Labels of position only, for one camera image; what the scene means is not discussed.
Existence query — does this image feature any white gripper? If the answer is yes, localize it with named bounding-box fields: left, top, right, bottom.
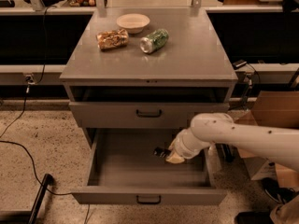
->
left=166, top=129, right=203, bottom=164

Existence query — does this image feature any dark rxbar chocolate wrapper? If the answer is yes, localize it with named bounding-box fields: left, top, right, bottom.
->
left=153, top=147, right=171, bottom=158

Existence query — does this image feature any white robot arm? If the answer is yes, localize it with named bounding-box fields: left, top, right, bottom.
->
left=166, top=113, right=299, bottom=172

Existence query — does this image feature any open grey middle drawer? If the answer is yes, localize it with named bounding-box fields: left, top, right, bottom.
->
left=72, top=129, right=226, bottom=205

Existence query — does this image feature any grey metal drawer cabinet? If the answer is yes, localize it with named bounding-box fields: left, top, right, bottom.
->
left=60, top=8, right=237, bottom=143

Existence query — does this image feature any closed upper grey drawer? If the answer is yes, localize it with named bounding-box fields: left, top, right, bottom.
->
left=69, top=102, right=228, bottom=129

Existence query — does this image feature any open cardboard box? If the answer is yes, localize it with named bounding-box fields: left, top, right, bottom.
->
left=236, top=91, right=299, bottom=188

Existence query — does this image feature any small black device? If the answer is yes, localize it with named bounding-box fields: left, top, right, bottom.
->
left=232, top=60, right=247, bottom=70

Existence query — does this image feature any black shoe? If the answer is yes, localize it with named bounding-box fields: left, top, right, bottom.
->
left=262, top=177, right=297, bottom=204

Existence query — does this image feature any green soda can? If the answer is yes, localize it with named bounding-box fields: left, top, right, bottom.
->
left=139, top=29, right=169, bottom=54

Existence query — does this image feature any black stand leg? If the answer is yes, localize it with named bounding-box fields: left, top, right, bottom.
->
left=27, top=174, right=54, bottom=224

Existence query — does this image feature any white shallow bowl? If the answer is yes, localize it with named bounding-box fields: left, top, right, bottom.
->
left=116, top=13, right=150, bottom=34

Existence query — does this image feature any black floor cable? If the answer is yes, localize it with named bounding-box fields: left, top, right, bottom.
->
left=0, top=81, right=92, bottom=224

